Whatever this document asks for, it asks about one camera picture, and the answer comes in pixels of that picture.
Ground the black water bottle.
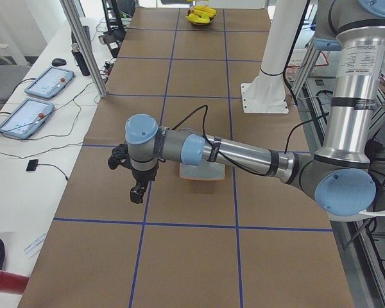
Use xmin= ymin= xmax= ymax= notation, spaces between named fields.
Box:
xmin=71 ymin=43 xmax=90 ymax=76

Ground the blue teach pendant near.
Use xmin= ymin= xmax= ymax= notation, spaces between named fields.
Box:
xmin=0 ymin=98 xmax=55 ymax=140

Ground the woven fruit basket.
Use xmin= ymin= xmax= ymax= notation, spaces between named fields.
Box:
xmin=186 ymin=12 xmax=217 ymax=28

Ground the small black puck device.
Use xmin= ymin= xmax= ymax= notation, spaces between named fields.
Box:
xmin=26 ymin=159 xmax=39 ymax=172

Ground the yellow banana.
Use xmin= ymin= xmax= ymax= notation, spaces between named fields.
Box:
xmin=193 ymin=5 xmax=217 ymax=18
xmin=185 ymin=12 xmax=212 ymax=25

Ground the yellow banana middle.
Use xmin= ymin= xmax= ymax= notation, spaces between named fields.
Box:
xmin=185 ymin=12 xmax=212 ymax=25

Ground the white chair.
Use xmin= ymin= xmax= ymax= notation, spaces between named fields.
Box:
xmin=359 ymin=210 xmax=385 ymax=219

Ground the blue teach pendant far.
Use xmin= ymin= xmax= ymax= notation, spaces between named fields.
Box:
xmin=24 ymin=66 xmax=75 ymax=99

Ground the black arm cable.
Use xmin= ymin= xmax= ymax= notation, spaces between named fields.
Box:
xmin=173 ymin=104 xmax=328 ymax=176

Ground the blue teach pendant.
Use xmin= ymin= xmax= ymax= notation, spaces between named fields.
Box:
xmin=0 ymin=98 xmax=55 ymax=140
xmin=24 ymin=66 xmax=75 ymax=99

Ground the aluminium frame post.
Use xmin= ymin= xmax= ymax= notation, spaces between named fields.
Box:
xmin=60 ymin=0 xmax=107 ymax=98

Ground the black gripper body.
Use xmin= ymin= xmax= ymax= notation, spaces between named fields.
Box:
xmin=132 ymin=166 xmax=157 ymax=185

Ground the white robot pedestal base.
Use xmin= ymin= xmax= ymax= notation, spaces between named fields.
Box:
xmin=241 ymin=0 xmax=309 ymax=114

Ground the yellow banana top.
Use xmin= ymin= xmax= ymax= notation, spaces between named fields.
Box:
xmin=193 ymin=5 xmax=217 ymax=18

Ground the black computer mouse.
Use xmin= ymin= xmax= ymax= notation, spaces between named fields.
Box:
xmin=51 ymin=58 xmax=67 ymax=67

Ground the red cylinder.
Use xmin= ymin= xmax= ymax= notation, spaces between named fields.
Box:
xmin=0 ymin=270 xmax=30 ymax=295

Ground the grey square plate orange rim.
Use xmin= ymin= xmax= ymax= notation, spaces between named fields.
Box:
xmin=180 ymin=160 xmax=225 ymax=181

